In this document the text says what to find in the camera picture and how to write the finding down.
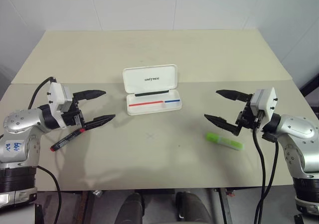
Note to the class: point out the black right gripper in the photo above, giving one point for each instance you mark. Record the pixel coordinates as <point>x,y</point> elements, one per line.
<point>248,118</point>

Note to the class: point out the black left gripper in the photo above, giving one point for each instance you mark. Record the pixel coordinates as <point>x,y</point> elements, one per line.
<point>72,115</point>

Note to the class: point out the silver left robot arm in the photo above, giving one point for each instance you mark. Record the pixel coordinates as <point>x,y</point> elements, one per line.
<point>21,122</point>

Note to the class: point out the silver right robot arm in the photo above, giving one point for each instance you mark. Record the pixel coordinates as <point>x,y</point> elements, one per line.
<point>299,129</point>

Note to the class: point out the white open pencil case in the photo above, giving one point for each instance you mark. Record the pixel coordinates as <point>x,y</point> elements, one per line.
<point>149,84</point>

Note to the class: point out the green highlighter pen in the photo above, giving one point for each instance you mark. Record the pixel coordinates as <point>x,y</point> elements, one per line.
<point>224,141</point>

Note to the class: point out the black marker with red cap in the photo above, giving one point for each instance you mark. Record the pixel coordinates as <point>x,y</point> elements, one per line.
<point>66,140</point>

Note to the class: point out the white label with blue writing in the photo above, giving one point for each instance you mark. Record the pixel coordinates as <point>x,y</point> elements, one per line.
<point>13,148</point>

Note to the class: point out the dark rounded shape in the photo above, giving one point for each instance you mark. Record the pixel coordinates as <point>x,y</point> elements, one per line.
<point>130,209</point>

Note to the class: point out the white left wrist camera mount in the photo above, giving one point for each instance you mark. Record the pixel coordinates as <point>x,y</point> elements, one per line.
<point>56,97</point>

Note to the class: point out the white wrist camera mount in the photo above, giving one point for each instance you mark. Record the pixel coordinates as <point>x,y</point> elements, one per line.
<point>56,97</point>
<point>269,99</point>

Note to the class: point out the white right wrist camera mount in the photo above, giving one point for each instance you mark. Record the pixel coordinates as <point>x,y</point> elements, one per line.
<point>269,99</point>

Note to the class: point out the black table frame bar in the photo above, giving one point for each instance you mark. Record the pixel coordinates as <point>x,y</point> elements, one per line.
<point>225,206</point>
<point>84,206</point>

